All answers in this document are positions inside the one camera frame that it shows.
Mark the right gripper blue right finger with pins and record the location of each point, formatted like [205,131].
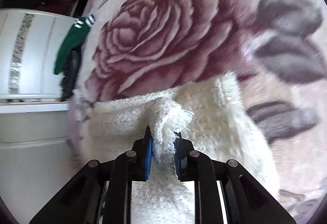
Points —
[225,192]

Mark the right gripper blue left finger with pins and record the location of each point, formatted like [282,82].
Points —
[100,192]

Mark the white fluffy knit sweater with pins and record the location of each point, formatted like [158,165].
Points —
[208,113]

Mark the black garment on bed edge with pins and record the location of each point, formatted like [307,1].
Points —
[70,73]

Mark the green striped garment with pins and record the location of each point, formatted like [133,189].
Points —
[75,37]

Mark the floral plush blanket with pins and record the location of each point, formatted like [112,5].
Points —
[275,48]

